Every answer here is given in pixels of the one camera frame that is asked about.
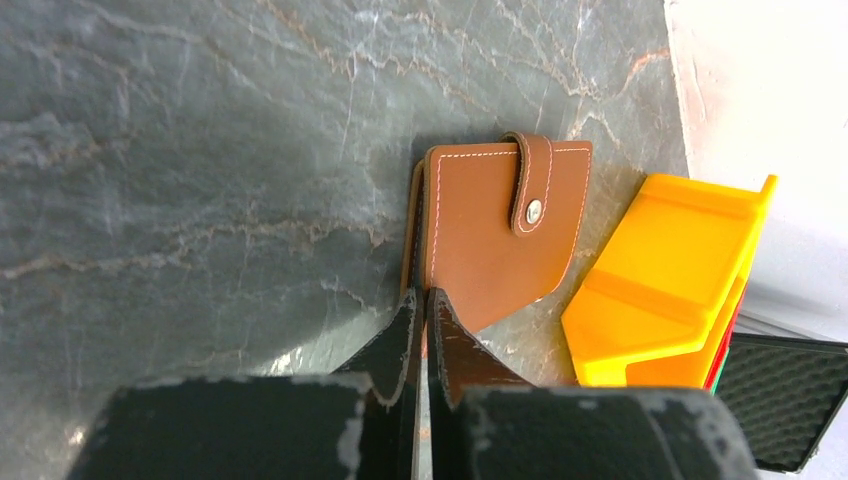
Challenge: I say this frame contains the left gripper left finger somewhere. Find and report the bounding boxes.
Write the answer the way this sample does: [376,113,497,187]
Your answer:
[336,287,424,479]

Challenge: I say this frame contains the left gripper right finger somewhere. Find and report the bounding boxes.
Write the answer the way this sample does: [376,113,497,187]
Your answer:
[425,287,532,479]

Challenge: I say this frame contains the brown leather card holder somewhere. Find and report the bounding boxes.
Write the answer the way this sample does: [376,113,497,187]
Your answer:
[400,132,593,333]

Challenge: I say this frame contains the yellow plastic bin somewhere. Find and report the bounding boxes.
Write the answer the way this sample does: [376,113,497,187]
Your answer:
[562,174,778,390]

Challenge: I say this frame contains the red plastic bin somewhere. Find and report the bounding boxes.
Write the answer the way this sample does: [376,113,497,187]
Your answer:
[703,284,748,394]

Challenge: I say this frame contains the green plastic bin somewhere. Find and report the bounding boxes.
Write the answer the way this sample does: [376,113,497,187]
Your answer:
[706,350,729,394]

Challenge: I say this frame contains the black poker chip case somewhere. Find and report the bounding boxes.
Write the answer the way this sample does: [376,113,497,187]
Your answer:
[714,333,847,473]

